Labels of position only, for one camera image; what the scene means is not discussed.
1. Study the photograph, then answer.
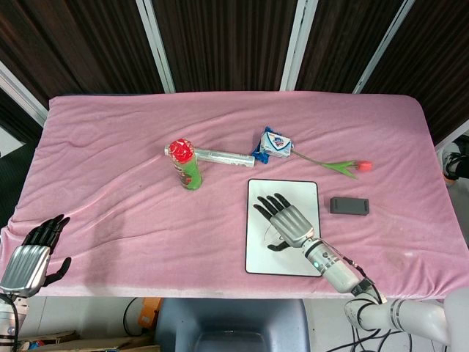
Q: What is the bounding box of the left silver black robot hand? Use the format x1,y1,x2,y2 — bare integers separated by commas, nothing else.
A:
0,214,73,298

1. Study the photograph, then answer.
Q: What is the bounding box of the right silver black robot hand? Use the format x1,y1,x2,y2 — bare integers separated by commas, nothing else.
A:
253,191,317,254

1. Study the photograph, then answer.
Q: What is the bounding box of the small black box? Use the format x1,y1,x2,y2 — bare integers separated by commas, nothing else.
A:
329,197,370,216

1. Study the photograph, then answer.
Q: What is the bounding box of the white tablet board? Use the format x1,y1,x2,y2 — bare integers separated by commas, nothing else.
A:
244,178,324,279

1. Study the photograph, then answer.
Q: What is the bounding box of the blue crumpled wrapper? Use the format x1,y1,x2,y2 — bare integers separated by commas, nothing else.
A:
250,126,279,164

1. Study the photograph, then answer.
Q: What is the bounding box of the artificial red tulip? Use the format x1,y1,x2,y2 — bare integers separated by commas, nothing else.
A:
291,148,374,180

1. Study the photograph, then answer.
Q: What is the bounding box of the white blue soap box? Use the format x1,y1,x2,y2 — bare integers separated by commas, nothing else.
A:
258,131,295,158

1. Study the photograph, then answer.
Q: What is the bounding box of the silver plastic wrap roll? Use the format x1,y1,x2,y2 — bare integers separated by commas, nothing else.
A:
163,144,256,169

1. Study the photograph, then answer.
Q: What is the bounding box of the flat cardboard box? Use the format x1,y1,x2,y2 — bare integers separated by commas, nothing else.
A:
18,329,162,352

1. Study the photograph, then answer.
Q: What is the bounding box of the pink tablecloth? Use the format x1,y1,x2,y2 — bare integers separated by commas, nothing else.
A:
0,91,469,300

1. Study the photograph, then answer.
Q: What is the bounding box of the grey plastic chair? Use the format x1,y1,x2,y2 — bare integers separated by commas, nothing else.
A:
155,297,311,352

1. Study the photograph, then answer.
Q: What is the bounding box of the green Pringles can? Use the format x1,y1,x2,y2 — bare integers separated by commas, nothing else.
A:
167,138,203,192

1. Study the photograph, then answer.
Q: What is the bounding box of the orange box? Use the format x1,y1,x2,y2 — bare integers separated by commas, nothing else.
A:
141,297,162,327

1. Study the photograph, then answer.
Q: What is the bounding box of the black white equipment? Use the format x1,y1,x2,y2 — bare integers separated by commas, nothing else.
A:
441,141,469,180

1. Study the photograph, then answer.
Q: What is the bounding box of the black floor cable loop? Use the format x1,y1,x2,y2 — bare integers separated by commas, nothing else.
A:
122,297,147,337

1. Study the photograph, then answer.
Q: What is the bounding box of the black cable bundle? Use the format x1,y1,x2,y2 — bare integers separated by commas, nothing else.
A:
350,322,404,352

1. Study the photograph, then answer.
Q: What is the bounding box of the white partition post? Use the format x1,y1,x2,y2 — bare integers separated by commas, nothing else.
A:
280,0,319,92
352,0,417,95
0,60,48,125
434,119,469,151
135,0,176,93

